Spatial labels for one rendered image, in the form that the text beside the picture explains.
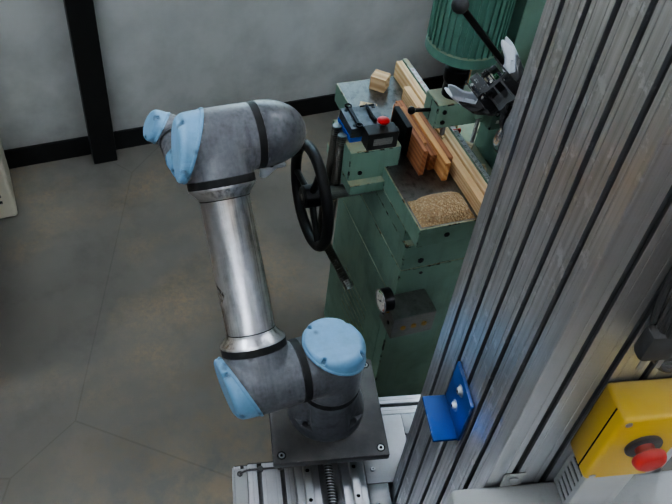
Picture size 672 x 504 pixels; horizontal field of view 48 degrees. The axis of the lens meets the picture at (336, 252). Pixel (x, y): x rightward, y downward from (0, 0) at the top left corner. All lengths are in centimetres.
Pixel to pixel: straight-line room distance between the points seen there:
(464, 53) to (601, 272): 109
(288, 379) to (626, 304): 70
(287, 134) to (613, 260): 71
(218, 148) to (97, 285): 165
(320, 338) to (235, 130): 39
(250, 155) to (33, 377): 154
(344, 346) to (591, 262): 71
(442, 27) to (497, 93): 35
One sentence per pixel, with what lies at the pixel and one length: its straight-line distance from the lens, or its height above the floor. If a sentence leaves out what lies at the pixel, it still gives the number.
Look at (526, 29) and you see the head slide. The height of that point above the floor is 128.
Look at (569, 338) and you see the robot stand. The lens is 78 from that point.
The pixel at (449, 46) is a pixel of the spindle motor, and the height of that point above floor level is 125.
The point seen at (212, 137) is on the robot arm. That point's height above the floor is 135.
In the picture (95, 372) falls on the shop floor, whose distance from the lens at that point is 261.
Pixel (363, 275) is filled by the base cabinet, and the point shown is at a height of 49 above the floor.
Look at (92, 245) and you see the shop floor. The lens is 297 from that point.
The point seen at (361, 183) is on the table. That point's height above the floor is 87.
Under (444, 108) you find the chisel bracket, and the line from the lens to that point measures 187.
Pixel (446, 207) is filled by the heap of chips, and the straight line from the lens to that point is 179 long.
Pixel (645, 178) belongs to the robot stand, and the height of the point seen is 176.
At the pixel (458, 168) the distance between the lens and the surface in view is 189.
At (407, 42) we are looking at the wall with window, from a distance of 358.
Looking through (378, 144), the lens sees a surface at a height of 98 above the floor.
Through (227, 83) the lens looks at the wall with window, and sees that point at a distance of 332.
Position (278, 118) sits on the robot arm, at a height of 135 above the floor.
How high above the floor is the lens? 212
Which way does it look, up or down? 47 degrees down
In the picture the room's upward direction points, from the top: 8 degrees clockwise
